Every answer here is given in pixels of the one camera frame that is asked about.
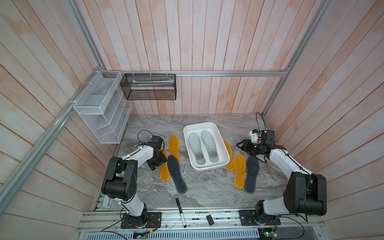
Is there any white textured insole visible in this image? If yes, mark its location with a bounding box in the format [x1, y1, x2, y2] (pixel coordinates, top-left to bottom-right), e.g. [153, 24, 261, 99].
[189, 133, 206, 165]
[202, 131, 219, 163]

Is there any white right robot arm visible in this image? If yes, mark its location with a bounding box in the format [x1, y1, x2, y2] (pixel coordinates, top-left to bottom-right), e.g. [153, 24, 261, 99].
[236, 129, 327, 222]

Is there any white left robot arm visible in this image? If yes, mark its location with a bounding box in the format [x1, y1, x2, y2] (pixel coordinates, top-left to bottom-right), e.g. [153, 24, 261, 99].
[101, 136, 167, 223]

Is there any white plastic storage box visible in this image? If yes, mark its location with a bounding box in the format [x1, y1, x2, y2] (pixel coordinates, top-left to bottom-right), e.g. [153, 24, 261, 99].
[183, 122, 230, 172]

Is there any yellow fuzzy insole upper left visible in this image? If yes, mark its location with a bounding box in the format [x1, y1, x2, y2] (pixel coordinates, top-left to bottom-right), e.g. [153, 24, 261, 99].
[168, 135, 181, 163]

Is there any yellow fuzzy insole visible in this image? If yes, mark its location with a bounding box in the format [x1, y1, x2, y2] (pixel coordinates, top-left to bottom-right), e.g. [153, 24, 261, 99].
[168, 135, 181, 163]
[224, 140, 235, 171]
[159, 161, 170, 182]
[234, 154, 246, 189]

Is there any dark grey insole right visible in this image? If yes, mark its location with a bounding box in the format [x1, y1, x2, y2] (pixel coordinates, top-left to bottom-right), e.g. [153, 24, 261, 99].
[244, 156, 260, 194]

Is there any dark grey insole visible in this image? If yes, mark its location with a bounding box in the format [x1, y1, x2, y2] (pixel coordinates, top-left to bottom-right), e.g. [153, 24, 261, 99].
[244, 156, 260, 194]
[168, 155, 188, 194]

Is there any dark grey insole left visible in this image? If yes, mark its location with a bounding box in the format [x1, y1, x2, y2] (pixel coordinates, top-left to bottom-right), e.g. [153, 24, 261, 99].
[168, 155, 188, 194]

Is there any yellow fuzzy insole lower left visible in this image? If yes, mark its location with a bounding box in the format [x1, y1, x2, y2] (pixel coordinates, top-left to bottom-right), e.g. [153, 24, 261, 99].
[159, 161, 170, 182]

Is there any yellow fuzzy insole lower right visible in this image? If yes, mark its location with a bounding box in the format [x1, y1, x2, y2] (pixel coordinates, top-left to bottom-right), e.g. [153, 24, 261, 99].
[234, 154, 246, 189]

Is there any yellow fuzzy insole upper right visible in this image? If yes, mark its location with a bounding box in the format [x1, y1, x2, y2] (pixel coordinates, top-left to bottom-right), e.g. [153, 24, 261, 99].
[224, 140, 235, 171]

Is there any pale green small device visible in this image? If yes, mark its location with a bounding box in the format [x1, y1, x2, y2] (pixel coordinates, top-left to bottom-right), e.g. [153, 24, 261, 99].
[102, 196, 112, 209]

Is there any black marker pen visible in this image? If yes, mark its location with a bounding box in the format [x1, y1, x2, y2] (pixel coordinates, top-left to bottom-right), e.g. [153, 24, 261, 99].
[176, 198, 187, 228]

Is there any small black block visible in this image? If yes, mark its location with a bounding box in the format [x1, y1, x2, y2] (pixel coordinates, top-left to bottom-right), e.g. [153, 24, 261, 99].
[206, 215, 215, 226]

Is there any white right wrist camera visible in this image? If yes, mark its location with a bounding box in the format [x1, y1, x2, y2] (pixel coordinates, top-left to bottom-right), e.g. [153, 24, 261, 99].
[249, 129, 262, 144]

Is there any black wire mesh basket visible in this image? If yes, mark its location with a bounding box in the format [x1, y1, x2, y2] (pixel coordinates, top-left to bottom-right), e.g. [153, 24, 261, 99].
[120, 73, 177, 101]

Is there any white wire mesh shelf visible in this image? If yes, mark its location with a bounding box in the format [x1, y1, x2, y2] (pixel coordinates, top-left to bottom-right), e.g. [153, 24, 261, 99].
[74, 71, 132, 144]

